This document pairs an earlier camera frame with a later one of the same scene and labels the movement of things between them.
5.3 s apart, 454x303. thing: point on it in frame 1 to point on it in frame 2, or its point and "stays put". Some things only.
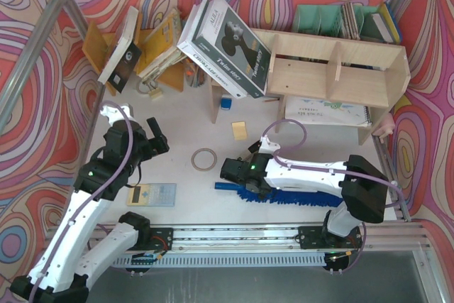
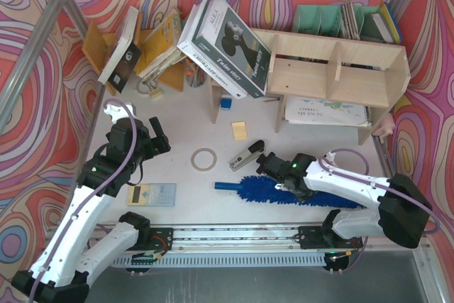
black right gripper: [228, 170] to [268, 164]
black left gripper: [156, 142] stays put
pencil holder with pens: [195, 76] stays put
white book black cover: [124, 57] stays put
